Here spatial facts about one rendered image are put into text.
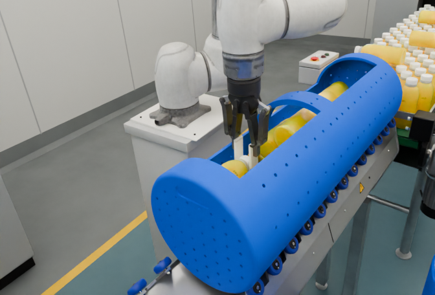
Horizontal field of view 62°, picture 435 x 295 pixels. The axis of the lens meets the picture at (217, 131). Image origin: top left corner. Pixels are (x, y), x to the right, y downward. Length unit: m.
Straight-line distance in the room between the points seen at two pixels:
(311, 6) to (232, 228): 0.46
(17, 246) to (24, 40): 1.78
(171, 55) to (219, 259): 0.77
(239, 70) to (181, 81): 0.56
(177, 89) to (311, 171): 0.66
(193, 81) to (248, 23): 0.62
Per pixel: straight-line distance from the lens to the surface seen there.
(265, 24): 0.75
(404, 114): 1.56
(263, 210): 0.68
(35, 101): 3.56
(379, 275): 2.21
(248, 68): 0.77
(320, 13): 0.81
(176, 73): 1.29
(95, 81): 3.87
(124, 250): 2.35
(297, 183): 0.77
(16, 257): 2.35
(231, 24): 0.74
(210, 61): 1.34
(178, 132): 1.31
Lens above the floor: 1.62
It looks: 28 degrees down
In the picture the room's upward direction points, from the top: 4 degrees counter-clockwise
